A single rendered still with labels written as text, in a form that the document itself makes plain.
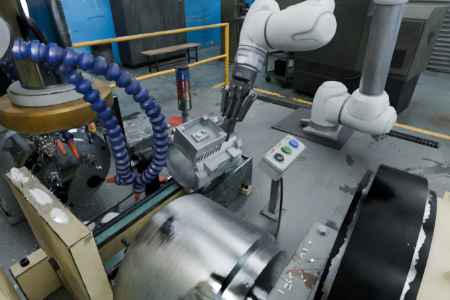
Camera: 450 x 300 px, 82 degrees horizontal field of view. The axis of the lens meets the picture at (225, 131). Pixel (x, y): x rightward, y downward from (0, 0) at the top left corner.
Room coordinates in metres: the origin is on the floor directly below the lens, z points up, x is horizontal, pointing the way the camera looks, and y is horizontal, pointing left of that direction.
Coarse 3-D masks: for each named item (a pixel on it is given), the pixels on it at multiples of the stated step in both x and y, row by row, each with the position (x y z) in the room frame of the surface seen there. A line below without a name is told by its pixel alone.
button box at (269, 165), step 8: (288, 136) 0.74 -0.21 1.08; (280, 144) 0.69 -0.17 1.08; (288, 144) 0.70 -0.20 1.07; (272, 152) 0.64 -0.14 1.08; (280, 152) 0.66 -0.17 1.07; (296, 152) 0.67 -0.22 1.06; (264, 160) 0.62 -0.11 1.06; (272, 160) 0.61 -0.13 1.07; (288, 160) 0.63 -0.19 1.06; (264, 168) 0.62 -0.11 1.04; (272, 168) 0.60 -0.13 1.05; (280, 168) 0.59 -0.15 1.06; (288, 168) 0.66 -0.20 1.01; (272, 176) 0.60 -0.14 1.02; (280, 176) 0.60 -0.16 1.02
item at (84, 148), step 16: (80, 128) 0.66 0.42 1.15; (0, 144) 0.62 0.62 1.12; (16, 144) 0.59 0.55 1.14; (32, 144) 0.57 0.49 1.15; (64, 144) 0.60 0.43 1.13; (80, 144) 0.63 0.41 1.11; (96, 144) 0.67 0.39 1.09; (0, 160) 0.59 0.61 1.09; (16, 160) 0.54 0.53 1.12; (32, 160) 0.54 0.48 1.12; (48, 160) 0.56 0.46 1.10; (64, 160) 0.59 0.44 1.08; (80, 160) 0.62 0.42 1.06; (96, 160) 0.63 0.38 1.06; (48, 176) 0.53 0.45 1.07; (64, 176) 0.58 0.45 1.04; (80, 176) 0.61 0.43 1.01; (96, 176) 0.64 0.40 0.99; (64, 192) 0.57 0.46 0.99; (80, 192) 0.60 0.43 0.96
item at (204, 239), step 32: (160, 224) 0.30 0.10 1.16; (192, 224) 0.30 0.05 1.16; (224, 224) 0.30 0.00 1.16; (128, 256) 0.26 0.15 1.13; (160, 256) 0.25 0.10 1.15; (192, 256) 0.24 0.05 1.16; (224, 256) 0.24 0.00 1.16; (256, 256) 0.25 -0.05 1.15; (128, 288) 0.23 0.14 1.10; (160, 288) 0.22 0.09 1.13; (192, 288) 0.21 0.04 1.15; (224, 288) 0.20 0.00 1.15; (256, 288) 0.22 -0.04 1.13
